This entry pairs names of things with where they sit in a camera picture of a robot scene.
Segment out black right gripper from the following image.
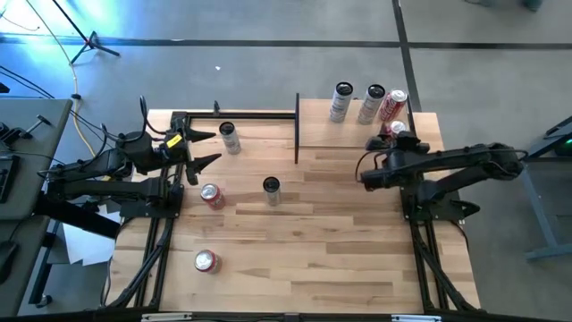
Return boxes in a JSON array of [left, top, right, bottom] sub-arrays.
[[366, 131, 431, 158]]

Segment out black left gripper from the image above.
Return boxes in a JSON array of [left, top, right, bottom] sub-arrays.
[[154, 128, 223, 186]]

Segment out red Coca-Cola can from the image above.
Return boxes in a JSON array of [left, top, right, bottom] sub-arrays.
[[381, 119, 408, 140], [379, 89, 408, 123]]

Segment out Celsius Arctic Vibe can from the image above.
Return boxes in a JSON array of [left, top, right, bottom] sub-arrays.
[[218, 121, 242, 156]]

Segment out white Celsius can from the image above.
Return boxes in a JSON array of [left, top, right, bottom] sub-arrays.
[[357, 83, 387, 126], [329, 80, 354, 123]]

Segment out red Fanta strawberry can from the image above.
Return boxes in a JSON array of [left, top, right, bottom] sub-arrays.
[[199, 182, 227, 212]]

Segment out Celsius Tropical Vibe can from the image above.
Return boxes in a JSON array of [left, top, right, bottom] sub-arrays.
[[262, 175, 282, 208]]

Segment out red soda can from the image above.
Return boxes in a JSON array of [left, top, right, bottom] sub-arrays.
[[193, 249, 223, 275]]

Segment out white paper sheets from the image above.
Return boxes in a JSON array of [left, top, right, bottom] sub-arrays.
[[61, 203, 122, 267]]

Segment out grey desk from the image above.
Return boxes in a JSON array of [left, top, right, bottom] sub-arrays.
[[0, 97, 74, 221], [0, 215, 51, 318]]

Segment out black tripod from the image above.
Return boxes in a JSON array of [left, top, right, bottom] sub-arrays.
[[50, 0, 122, 66]]

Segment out dark metal stand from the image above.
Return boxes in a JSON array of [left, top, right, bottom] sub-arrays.
[[520, 114, 572, 263]]

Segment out black keyboard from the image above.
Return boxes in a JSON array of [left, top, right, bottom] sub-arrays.
[[0, 154, 21, 205]]

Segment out black computer mouse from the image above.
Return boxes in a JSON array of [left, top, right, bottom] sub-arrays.
[[0, 240, 19, 285]]

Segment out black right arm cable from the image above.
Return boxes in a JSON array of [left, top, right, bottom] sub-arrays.
[[355, 149, 381, 182]]

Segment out black table frame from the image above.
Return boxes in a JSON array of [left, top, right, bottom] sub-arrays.
[[100, 106, 482, 314]]

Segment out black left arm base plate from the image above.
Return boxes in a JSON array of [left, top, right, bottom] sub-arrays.
[[119, 182, 185, 220]]

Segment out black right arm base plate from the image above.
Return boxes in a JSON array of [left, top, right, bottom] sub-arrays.
[[403, 185, 482, 224]]

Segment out yellow hanging cable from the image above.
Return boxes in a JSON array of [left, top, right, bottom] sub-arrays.
[[24, 0, 97, 157]]

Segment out white metal bracket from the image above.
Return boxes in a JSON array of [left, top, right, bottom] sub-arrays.
[[391, 314, 443, 322], [140, 312, 194, 322]]

